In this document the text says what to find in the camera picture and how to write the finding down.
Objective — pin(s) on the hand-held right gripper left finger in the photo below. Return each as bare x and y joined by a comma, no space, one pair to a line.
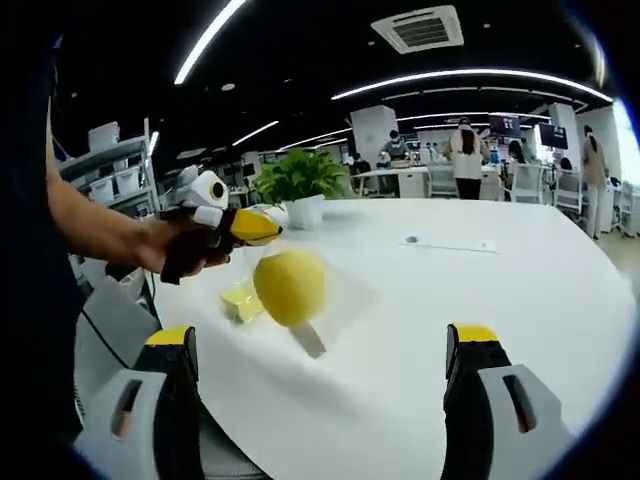
150,415

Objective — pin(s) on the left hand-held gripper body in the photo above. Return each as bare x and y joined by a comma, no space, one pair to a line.
202,195

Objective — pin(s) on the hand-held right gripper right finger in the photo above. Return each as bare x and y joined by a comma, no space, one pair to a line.
480,415

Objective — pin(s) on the yellow round silicone block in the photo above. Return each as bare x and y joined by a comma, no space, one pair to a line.
290,287

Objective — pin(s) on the yellow wedge silicone block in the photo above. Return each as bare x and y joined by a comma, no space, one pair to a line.
245,302

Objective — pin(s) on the person's left hand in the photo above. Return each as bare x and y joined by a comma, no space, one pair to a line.
152,245

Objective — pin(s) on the white plant pot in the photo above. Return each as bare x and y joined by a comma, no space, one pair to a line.
305,212

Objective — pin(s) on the metal shelf rack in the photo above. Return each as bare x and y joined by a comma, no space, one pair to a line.
145,165

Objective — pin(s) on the green leafy plant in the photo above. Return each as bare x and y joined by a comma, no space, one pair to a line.
300,175

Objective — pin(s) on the white storage box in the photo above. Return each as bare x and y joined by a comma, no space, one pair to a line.
127,181
104,136
102,190

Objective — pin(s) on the white office desk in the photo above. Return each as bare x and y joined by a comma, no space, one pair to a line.
390,182

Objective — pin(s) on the long ceiling light strip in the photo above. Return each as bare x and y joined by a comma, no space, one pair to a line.
210,42
470,82

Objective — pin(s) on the white paper strip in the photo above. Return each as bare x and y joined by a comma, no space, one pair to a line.
460,246

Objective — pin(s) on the person's dark blue shirt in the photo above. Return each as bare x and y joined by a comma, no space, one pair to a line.
35,250

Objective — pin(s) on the white office chair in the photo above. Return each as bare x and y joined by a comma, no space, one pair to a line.
527,184
570,196
442,181

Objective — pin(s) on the ceiling air conditioner vent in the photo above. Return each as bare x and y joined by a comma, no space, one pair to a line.
417,29

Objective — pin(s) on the wall monitor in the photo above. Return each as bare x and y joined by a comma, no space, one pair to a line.
553,136
505,124

